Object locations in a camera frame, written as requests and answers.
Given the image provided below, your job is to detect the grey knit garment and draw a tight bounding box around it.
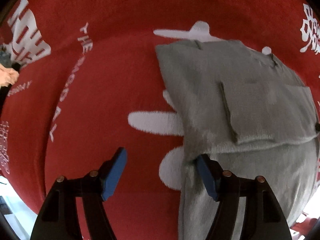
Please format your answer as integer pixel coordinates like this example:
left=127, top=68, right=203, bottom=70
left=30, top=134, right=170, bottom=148
left=156, top=40, right=319, bottom=239

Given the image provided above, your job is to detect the red patterned bedspread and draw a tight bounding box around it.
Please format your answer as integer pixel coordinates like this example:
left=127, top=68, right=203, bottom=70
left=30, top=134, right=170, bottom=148
left=1, top=0, right=319, bottom=239

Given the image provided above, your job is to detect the orange cloth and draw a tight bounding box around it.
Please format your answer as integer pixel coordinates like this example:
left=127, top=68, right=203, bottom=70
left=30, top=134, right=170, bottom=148
left=0, top=64, right=19, bottom=88

